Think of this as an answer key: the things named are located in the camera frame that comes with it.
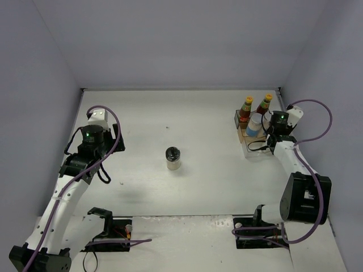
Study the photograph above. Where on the clear tiered organizer tray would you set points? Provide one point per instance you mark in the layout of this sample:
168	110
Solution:
251	147

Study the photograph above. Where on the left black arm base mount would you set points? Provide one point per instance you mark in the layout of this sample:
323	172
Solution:
115	228

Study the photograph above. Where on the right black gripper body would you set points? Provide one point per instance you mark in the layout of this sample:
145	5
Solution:
271	140

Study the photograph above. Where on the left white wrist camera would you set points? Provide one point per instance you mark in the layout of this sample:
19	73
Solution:
98	117

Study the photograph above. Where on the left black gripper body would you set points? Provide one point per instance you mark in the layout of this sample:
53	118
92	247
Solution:
118	139

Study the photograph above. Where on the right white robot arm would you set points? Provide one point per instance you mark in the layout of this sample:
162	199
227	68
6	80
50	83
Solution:
306	196

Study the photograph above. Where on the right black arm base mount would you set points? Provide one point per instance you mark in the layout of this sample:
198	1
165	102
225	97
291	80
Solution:
256	235

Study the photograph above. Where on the red sauce bottle yellow cap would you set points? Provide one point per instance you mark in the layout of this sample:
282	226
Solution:
244	112

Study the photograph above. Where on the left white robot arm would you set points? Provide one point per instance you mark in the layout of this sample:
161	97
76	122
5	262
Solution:
48	248

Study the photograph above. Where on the silver lid jar blue label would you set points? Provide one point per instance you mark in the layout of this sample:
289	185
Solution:
254	127

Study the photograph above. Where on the black cap white powder jar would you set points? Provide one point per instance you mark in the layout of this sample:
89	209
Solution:
173	158

